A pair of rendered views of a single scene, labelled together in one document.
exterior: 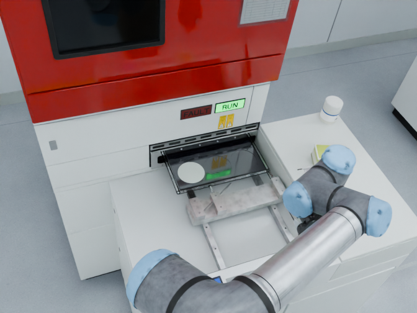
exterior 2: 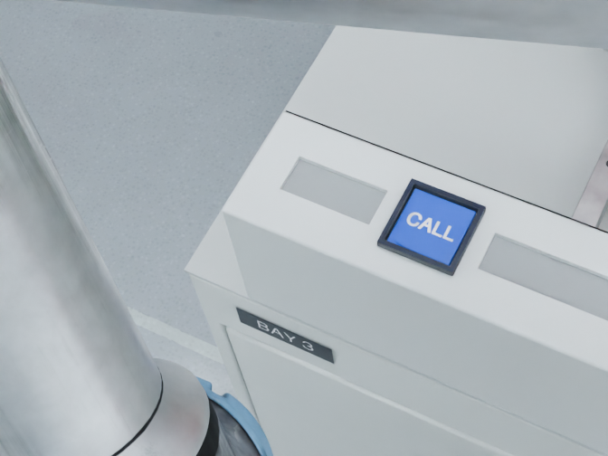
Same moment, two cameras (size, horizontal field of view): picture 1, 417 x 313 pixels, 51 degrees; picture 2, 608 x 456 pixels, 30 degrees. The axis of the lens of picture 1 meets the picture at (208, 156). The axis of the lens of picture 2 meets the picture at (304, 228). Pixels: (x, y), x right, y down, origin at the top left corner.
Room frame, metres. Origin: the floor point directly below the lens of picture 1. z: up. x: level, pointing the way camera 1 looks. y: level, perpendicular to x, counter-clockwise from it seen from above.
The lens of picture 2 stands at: (0.31, -0.36, 1.64)
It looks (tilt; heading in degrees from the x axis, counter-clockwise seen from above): 60 degrees down; 63
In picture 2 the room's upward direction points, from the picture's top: 10 degrees counter-clockwise
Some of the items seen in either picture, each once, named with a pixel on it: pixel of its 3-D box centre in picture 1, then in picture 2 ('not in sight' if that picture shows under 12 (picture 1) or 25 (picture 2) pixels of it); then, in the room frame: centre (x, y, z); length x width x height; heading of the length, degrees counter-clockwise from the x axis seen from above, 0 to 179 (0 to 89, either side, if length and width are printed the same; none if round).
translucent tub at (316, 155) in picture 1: (323, 157); not in sight; (1.09, -0.42, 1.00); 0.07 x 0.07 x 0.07; 7
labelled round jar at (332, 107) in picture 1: (331, 110); not in sight; (1.34, -0.46, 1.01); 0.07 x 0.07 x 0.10
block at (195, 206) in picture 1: (197, 208); not in sight; (0.86, 0.02, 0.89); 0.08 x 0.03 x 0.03; 26
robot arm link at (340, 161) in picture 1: (333, 169); not in sight; (0.68, -0.29, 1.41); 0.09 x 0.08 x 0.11; 140
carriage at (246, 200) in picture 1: (236, 202); not in sight; (0.93, -0.13, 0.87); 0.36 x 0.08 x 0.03; 116
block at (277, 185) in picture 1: (278, 187); not in sight; (1.00, -0.27, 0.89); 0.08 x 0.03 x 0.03; 26
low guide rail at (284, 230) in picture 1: (269, 201); not in sight; (0.98, -0.25, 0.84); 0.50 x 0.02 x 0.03; 26
